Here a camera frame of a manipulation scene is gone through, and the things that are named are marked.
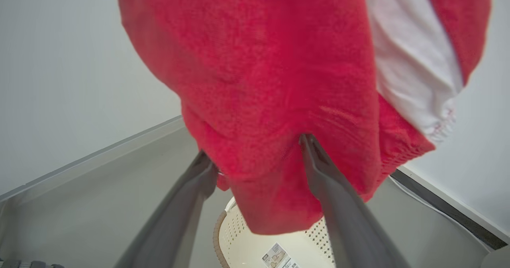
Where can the cream perforated laundry basket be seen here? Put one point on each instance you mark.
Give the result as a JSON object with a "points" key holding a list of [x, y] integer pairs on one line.
{"points": [[247, 248]]}

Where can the grey baseboard strip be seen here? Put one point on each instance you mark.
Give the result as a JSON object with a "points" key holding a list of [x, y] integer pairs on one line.
{"points": [[91, 160]]}

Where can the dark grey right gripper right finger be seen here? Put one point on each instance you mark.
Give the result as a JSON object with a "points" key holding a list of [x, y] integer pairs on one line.
{"points": [[346, 220]]}

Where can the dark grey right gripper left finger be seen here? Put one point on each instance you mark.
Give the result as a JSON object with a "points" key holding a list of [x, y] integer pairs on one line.
{"points": [[179, 220]]}

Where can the red and white garment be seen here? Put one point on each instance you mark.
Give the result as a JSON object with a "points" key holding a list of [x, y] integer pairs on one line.
{"points": [[259, 80]]}

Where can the dark baseboard strip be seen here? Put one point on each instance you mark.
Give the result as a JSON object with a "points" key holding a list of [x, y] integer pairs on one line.
{"points": [[458, 210]]}

